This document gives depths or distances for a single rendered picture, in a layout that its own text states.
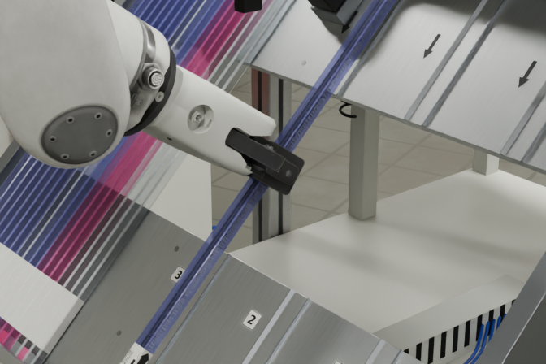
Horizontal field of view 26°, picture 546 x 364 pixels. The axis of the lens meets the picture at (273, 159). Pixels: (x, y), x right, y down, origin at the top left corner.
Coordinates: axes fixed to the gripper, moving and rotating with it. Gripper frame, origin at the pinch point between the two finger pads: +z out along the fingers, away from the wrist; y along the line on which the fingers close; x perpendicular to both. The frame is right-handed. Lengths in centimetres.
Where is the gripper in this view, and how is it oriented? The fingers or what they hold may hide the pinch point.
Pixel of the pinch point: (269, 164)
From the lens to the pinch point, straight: 93.8
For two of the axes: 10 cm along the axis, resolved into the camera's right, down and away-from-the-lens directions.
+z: 6.2, 3.7, 6.9
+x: -4.6, 8.9, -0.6
